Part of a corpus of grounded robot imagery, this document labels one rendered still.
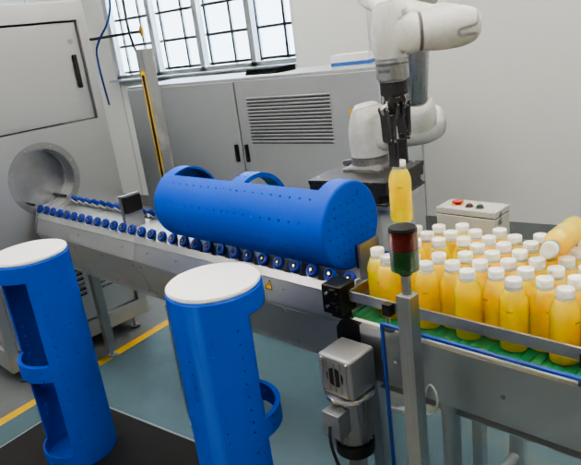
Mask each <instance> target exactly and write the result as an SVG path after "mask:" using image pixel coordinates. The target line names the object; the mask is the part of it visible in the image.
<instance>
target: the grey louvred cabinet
mask: <svg viewBox="0 0 581 465"><path fill-rule="evenodd" d="M245 74H246V72H243V73H233V74H223V75H213V76H203V77H183V78H174V79H169V80H163V81H159V87H160V96H161V101H162V106H163V111H164V115H165V121H166V126H167V130H168V136H169V140H170V145H171V151H172V159H173V165H174V168H175V167H178V166H183V165H187V166H196V167H200V168H203V169H205V170H206V171H208V172H209V173H210V174H211V175H212V176H213V178H214V179H216V180H225V181H232V180H233V179H234V178H235V177H236V176H237V175H239V174H241V173H245V172H262V173H271V174H273V175H275V176H277V177H278V179H279V180H280V181H281V182H282V183H283V184H284V186H286V187H294V188H303V189H310V185H309V184H308V180H310V179H312V178H314V177H316V176H317V175H319V174H321V173H324V172H326V171H328V170H330V169H333V168H335V167H337V166H339V165H340V164H342V163H343V161H344V160H348V159H351V152H350V142H349V123H350V115H351V113H352V110H353V108H354V106H355V105H357V104H359V103H363V102H367V101H376V102H379V103H381V104H382V105H383V106H384V100H385V98H384V97H383V96H381V94H380V82H382V81H378V80H377V79H376V68H375V63H374V64H371V65H367V66H350V67H340V68H332V67H331V65H325V66H306V67H296V69H293V70H289V71H284V72H279V73H271V74H258V75H245ZM127 93H128V98H129V102H130V107H131V112H132V116H133V120H134V125H135V130H136V138H137V143H138V147H139V152H140V156H141V160H142V165H143V170H144V175H145V179H146V184H147V189H148V196H149V201H150V206H151V209H152V210H154V211H155V207H154V197H155V192H156V189H157V186H158V184H159V182H160V173H159V168H158V164H157V159H156V154H155V149H154V145H153V140H152V135H151V130H150V125H149V120H148V112H147V107H146V103H145V98H144V93H143V89H142V85H138V86H134V87H128V91H127ZM418 189H419V192H417V193H416V194H414V195H413V196H414V209H415V224H416V225H421V226H422V231H426V215H425V199H424V184H423V185H421V186H420V187H418Z"/></svg>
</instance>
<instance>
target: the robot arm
mask: <svg viewBox="0 0 581 465"><path fill-rule="evenodd" d="M357 1H358V2H359V4H361V6H363V7H364V8H366V9H368V10H370V11H371V12H372V14H371V27H370V36H371V45H372V50H373V54H374V59H375V68H376V79H377V80H378V81H382V82H380V94H381V96H383V97H384V98H385V100H384V106H383V105H382V104H381V103H379V102H376V101H367V102H363V103H359V104H357V105H355V106H354V108H353V110H352V113H351V115H350V123H349V142H350V152H351V159H348V160H344V161H343V165H344V166H348V167H346V168H344V169H343V172H344V173H382V172H383V171H384V170H386V169H388V168H390V167H399V159H404V160H406V163H409V154H408V147H412V146H419V145H423V144H427V143H430V142H433V141H435V140H436V139H438V138H439V137H441V136H442V135H443V134H444V133H445V130H446V115H445V112H444V110H443V109H442V108H441V107H440V106H438V105H435V104H434V100H433V98H432V97H431V96H429V95H428V87H429V57H430V51H441V50H448V49H454V48H458V47H462V46H465V45H467V44H470V43H472V42H474V41H476V40H477V38H478V37H479V36H480V33H481V13H480V11H478V9H477V8H475V7H473V6H467V5H459V4H450V3H446V2H439V3H437V1H438V0H357ZM387 150H388V152H389V159H388V153H387Z"/></svg>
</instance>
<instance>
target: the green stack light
mask: <svg viewBox="0 0 581 465"><path fill-rule="evenodd" d="M389 256H390V268H391V271H392V272H394V273H396V274H403V275H405V274H412V273H415V272H417V271H418V270H419V269H420V254H419V248H418V249H417V250H415V251H412V252H408V253H395V252H392V251H391V250H389Z"/></svg>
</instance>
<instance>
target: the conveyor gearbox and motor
mask: <svg viewBox="0 0 581 465"><path fill-rule="evenodd" d="M318 357H319V364H320V372H321V379H322V387H323V390H324V391H325V395H326V398H327V399H328V400H329V401H330V404H329V405H328V406H327V407H326V408H324V409H323V410H322V417H323V425H324V432H325V434H326V435H328V438H329V444H330V448H331V451H332V454H333V457H334V460H335V462H336V463H337V465H340V463H339V461H338V457H337V455H336V452H335V449H334V446H333V441H332V437H334V438H336V446H337V452H338V454H339V455H340V456H341V457H343V458H344V459H349V460H361V459H366V458H368V457H370V456H371V455H372V454H373V453H374V451H375V439H374V435H375V433H374V415H373V405H372V397H373V395H374V392H375V386H374V385H375V383H376V379H375V370H374V350H373V347H372V346H370V345H367V344H364V343H360V342H358V341H355V340H350V339H346V338H343V337H341V338H339V339H338V340H336V341H335V342H333V343H332V344H330V345H329V346H327V347H326V348H324V349H323V350H322V351H320V352H319V353H318Z"/></svg>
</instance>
